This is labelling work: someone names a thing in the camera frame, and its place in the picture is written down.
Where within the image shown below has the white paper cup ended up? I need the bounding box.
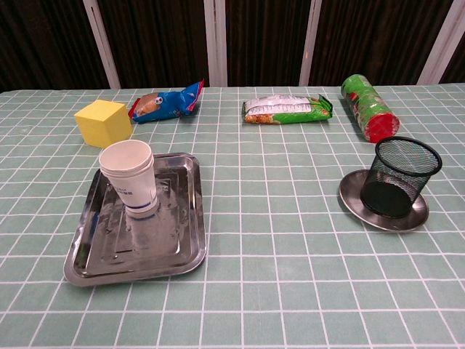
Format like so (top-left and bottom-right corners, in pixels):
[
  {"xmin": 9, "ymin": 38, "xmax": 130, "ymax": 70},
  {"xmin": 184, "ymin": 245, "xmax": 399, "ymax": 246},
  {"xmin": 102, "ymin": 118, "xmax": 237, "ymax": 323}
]
[{"xmin": 98, "ymin": 139, "xmax": 159, "ymax": 221}]

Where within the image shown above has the black round cup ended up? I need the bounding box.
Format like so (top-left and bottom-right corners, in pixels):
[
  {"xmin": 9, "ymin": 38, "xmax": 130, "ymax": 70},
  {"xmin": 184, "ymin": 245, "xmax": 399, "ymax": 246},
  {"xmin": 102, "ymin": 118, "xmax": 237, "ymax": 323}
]
[{"xmin": 360, "ymin": 136, "xmax": 443, "ymax": 220}]

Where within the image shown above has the green snack packet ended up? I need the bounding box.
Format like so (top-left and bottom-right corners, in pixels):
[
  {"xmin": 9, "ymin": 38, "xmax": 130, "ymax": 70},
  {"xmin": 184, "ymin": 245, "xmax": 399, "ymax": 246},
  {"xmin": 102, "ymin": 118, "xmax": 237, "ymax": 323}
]
[{"xmin": 242, "ymin": 93, "xmax": 333, "ymax": 125}]

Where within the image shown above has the green checked tablecloth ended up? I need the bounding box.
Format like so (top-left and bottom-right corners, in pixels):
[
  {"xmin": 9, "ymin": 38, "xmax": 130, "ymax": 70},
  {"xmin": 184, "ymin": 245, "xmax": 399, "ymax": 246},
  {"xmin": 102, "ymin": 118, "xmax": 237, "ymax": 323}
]
[{"xmin": 0, "ymin": 85, "xmax": 465, "ymax": 349}]

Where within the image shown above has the blue snack bag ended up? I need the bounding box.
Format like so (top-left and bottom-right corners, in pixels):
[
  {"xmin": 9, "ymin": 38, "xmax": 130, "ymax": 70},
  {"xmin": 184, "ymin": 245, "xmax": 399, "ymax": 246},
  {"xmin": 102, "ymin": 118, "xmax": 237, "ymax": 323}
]
[{"xmin": 129, "ymin": 79, "xmax": 205, "ymax": 124}]

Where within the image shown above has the rectangular steel tray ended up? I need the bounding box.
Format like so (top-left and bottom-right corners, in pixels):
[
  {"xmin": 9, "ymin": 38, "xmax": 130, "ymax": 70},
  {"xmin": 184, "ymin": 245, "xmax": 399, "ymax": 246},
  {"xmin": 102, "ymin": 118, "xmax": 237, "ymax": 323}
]
[{"xmin": 63, "ymin": 152, "xmax": 208, "ymax": 288}]

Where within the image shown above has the round steel plate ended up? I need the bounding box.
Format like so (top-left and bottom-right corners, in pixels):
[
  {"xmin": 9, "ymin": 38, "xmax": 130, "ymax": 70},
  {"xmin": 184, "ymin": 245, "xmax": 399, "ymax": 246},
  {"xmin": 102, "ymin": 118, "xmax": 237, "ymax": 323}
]
[{"xmin": 339, "ymin": 169, "xmax": 430, "ymax": 232}]

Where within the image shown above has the yellow cube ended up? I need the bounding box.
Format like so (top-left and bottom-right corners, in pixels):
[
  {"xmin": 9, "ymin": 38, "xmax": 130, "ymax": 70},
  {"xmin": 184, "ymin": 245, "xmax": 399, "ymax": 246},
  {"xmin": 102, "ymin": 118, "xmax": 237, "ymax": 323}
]
[{"xmin": 73, "ymin": 100, "xmax": 133, "ymax": 150}]

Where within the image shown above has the green chips can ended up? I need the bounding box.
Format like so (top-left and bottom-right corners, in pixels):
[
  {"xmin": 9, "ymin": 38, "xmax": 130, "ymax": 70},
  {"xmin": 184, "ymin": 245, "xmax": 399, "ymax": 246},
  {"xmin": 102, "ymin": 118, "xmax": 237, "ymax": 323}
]
[{"xmin": 340, "ymin": 73, "xmax": 401, "ymax": 144}]

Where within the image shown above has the black curtain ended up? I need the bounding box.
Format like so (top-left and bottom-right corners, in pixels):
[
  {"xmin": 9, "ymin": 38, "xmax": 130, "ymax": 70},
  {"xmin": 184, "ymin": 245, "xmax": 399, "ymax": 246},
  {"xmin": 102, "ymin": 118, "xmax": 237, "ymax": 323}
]
[{"xmin": 0, "ymin": 0, "xmax": 465, "ymax": 94}]

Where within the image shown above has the white frame post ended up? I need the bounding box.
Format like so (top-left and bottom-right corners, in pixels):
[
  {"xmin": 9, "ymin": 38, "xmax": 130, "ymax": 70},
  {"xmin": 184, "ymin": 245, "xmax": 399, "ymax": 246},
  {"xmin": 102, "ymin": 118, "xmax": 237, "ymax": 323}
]
[
  {"xmin": 82, "ymin": 0, "xmax": 121, "ymax": 89},
  {"xmin": 416, "ymin": 0, "xmax": 465, "ymax": 85},
  {"xmin": 298, "ymin": 0, "xmax": 323, "ymax": 87},
  {"xmin": 203, "ymin": 0, "xmax": 228, "ymax": 88}
]

